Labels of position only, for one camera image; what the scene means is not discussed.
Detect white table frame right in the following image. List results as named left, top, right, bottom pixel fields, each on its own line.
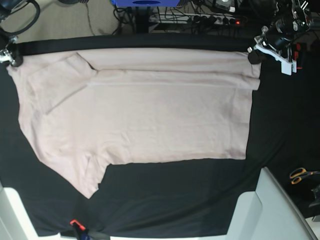
left=225, top=167, right=317, bottom=240

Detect orange black clamp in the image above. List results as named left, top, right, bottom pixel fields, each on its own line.
left=70, top=219, right=92, bottom=240
left=291, top=42, right=308, bottom=70

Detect black table leg post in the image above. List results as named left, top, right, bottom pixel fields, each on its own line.
left=133, top=6, right=151, bottom=34

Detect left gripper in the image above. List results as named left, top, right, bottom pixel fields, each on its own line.
left=247, top=17, right=312, bottom=75

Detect blue box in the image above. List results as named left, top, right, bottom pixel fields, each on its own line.
left=111, top=0, right=180, bottom=7

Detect orange handled scissors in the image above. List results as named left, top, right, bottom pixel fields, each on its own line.
left=289, top=167, right=320, bottom=185

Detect pale pink T-shirt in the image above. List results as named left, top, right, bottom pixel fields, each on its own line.
left=7, top=48, right=261, bottom=198

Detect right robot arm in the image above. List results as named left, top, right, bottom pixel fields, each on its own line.
left=0, top=0, right=41, bottom=67

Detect white power strip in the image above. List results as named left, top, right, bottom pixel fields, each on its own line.
left=149, top=12, right=243, bottom=26

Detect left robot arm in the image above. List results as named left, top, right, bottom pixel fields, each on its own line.
left=247, top=0, right=320, bottom=76

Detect black table cloth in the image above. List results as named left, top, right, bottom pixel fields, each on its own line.
left=0, top=34, right=320, bottom=237

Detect orange black clamp right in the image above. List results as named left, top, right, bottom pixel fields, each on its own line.
left=291, top=42, right=308, bottom=70

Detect white table frame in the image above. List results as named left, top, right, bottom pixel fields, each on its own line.
left=225, top=167, right=317, bottom=240
left=0, top=186, right=61, bottom=240

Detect orange black clamp bottom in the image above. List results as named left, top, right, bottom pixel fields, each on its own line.
left=70, top=219, right=92, bottom=240

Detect white table frame left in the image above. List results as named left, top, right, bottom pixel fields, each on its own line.
left=0, top=186, right=61, bottom=240

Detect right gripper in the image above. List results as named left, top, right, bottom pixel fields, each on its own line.
left=0, top=32, right=24, bottom=67

